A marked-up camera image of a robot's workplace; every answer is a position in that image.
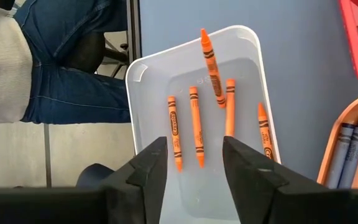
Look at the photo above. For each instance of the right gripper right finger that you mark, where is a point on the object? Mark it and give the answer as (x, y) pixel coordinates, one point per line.
(291, 205)

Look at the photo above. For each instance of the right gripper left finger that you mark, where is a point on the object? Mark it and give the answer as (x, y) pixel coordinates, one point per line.
(73, 205)

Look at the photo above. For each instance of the orange crayon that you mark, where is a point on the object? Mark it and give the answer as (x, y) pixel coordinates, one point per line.
(174, 130)
(196, 124)
(211, 68)
(230, 109)
(264, 130)

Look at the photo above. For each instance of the dark blue crayon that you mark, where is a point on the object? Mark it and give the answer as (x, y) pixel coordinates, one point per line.
(354, 149)

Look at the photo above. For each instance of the person's dark shoe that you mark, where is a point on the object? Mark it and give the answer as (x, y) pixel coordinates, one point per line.
(93, 175)

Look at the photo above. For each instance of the person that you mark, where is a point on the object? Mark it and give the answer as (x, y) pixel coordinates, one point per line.
(73, 93)

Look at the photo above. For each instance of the black office chair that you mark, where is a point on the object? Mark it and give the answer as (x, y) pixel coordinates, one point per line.
(85, 53)

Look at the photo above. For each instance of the red mesh basket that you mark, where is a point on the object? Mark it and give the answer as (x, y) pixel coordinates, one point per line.
(354, 56)

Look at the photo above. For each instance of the clear plastic bin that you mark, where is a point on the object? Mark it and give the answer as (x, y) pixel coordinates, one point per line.
(179, 68)

